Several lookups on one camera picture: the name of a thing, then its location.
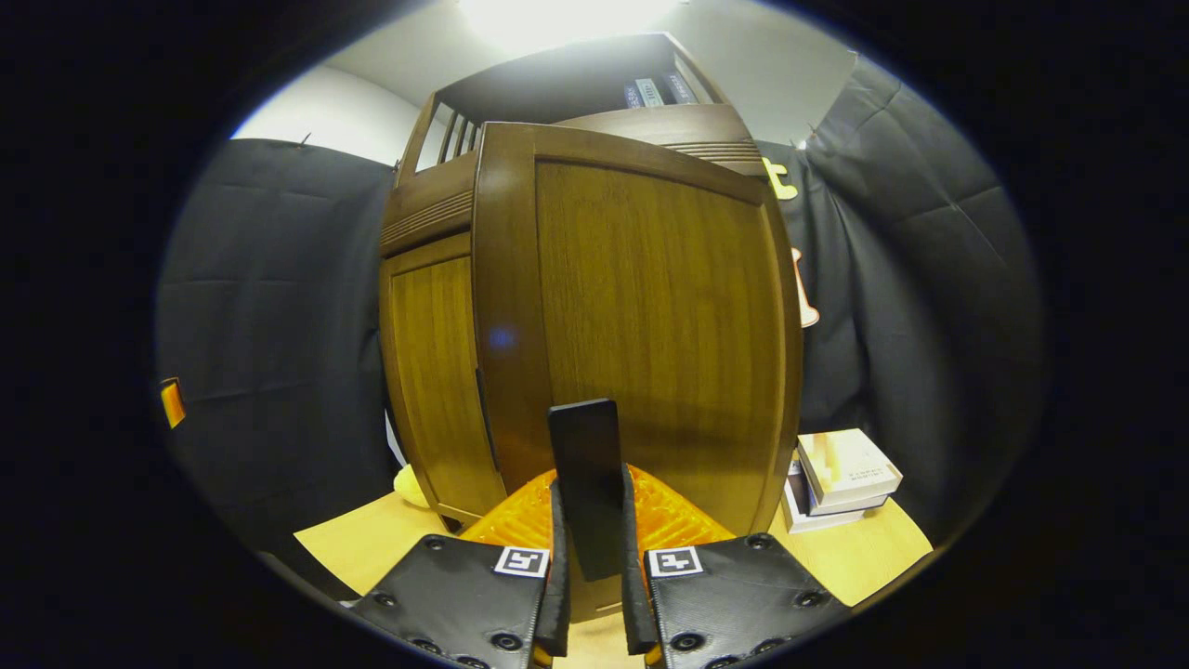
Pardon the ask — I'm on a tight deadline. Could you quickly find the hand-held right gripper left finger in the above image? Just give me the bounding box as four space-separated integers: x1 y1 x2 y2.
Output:
348 469 572 669

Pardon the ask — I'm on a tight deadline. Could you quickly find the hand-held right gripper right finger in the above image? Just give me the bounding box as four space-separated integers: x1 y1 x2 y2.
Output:
621 465 851 669

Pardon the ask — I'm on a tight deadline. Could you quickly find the black door handle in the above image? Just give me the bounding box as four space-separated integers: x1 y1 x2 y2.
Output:
548 400 625 582

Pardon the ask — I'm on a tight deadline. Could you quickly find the wooden shoe cabinet door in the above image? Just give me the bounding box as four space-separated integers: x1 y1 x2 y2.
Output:
472 121 804 623
381 232 507 521

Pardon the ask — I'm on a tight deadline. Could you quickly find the wooden double-door shoe cabinet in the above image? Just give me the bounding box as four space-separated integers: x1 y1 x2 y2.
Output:
379 33 804 623

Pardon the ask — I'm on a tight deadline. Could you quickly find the black backdrop cloth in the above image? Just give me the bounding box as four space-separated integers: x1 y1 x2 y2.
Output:
153 56 1046 558

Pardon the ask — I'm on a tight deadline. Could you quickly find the cream plush item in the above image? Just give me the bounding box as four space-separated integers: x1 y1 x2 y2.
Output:
393 463 433 509

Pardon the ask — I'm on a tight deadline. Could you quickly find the white book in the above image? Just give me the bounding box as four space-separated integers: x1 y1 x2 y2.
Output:
790 455 891 518
783 474 893 535
797 428 904 507

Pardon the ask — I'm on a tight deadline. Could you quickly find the large ceiling light panel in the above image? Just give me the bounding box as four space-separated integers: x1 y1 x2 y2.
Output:
460 0 684 52

